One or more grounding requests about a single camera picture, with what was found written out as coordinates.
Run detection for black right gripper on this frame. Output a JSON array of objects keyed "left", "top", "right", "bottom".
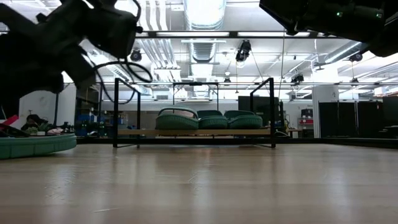
[{"left": 259, "top": 0, "right": 371, "bottom": 43}]

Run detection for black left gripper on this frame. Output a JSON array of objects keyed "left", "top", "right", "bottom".
[{"left": 0, "top": 0, "right": 140, "bottom": 119}]

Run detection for green rubber slide sandal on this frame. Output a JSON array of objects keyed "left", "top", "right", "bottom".
[
  {"left": 0, "top": 133, "right": 78, "bottom": 160},
  {"left": 224, "top": 110, "right": 264, "bottom": 130},
  {"left": 155, "top": 106, "right": 200, "bottom": 131},
  {"left": 197, "top": 109, "right": 229, "bottom": 130}
]

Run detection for black metal wooden shelf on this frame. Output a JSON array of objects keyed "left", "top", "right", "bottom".
[{"left": 112, "top": 77, "right": 277, "bottom": 149}]

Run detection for person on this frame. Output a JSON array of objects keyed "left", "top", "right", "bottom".
[{"left": 21, "top": 113, "right": 49, "bottom": 132}]

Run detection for red background object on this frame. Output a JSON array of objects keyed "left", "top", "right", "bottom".
[{"left": 0, "top": 114, "right": 20, "bottom": 130}]

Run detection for black storage rack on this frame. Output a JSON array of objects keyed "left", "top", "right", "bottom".
[{"left": 75, "top": 86, "right": 103, "bottom": 136}]

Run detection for dark background cabinet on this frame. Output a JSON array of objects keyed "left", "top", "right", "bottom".
[{"left": 238, "top": 95, "right": 280, "bottom": 125}]

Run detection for white room column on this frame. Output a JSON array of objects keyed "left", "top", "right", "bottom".
[{"left": 312, "top": 84, "right": 340, "bottom": 139}]

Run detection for red storage box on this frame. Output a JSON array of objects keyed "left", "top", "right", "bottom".
[{"left": 300, "top": 108, "right": 315, "bottom": 126}]

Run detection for black partition panels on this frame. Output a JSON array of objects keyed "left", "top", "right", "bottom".
[{"left": 318, "top": 100, "right": 383, "bottom": 139}]

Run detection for black overhead rig beam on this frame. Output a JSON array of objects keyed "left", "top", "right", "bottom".
[{"left": 136, "top": 30, "right": 312, "bottom": 39}]

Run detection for black overhead camera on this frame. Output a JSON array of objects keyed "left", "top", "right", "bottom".
[{"left": 235, "top": 39, "right": 252, "bottom": 63}]

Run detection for silver ceiling air duct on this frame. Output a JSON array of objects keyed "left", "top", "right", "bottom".
[{"left": 183, "top": 0, "right": 227, "bottom": 31}]

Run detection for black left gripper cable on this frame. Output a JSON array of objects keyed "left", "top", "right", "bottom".
[{"left": 92, "top": 60, "right": 154, "bottom": 105}]

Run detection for black table rig frame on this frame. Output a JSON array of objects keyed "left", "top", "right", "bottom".
[{"left": 76, "top": 136, "right": 398, "bottom": 149}]

